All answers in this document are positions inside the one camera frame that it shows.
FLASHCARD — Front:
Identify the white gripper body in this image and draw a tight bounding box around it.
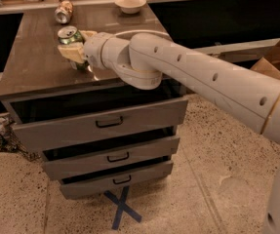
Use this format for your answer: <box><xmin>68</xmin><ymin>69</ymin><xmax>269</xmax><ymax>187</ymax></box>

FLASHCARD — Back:
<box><xmin>83</xmin><ymin>32</ymin><xmax>113</xmax><ymax>69</ymax></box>

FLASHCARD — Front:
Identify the green soda can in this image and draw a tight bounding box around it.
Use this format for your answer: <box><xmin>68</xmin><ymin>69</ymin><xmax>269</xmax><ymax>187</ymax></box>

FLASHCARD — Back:
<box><xmin>58</xmin><ymin>26</ymin><xmax>88</xmax><ymax>70</ymax></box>

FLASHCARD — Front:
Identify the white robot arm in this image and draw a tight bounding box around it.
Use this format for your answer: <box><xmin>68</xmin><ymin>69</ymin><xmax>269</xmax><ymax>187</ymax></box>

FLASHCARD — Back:
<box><xmin>58</xmin><ymin>26</ymin><xmax>280</xmax><ymax>234</ymax></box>

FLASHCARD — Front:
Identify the orange silver soda can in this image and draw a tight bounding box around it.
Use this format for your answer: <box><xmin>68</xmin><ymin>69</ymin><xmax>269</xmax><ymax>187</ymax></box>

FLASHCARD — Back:
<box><xmin>55</xmin><ymin>0</ymin><xmax>73</xmax><ymax>24</ymax></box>

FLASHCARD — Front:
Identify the white ceramic bowl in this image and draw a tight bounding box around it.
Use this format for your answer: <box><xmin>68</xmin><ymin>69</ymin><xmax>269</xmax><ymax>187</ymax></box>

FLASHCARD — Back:
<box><xmin>115</xmin><ymin>0</ymin><xmax>146</xmax><ymax>15</ymax></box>

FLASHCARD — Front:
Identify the top grey drawer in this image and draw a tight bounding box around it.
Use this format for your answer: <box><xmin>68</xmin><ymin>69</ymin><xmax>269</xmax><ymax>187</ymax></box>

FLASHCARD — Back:
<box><xmin>14</xmin><ymin>97</ymin><xmax>187</xmax><ymax>152</ymax></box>

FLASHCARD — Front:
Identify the grey drawer cabinet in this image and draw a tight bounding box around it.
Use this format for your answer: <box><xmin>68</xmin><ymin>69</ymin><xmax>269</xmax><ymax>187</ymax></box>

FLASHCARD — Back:
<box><xmin>0</xmin><ymin>3</ymin><xmax>191</xmax><ymax>201</ymax></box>

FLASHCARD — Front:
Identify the middle grey drawer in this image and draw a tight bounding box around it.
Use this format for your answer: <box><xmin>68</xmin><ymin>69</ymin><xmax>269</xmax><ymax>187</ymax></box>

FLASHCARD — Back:
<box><xmin>43</xmin><ymin>136</ymin><xmax>180</xmax><ymax>180</ymax></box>

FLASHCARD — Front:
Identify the blue tape cross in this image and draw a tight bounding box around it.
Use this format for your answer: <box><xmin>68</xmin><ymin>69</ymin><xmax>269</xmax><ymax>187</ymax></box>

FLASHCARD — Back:
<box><xmin>103</xmin><ymin>186</ymin><xmax>142</xmax><ymax>230</ymax></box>

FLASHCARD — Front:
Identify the clutter pile with wire basket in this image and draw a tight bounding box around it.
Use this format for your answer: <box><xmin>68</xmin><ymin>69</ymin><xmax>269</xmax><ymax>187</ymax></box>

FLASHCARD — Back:
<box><xmin>0</xmin><ymin>113</ymin><xmax>40</xmax><ymax>162</ymax></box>

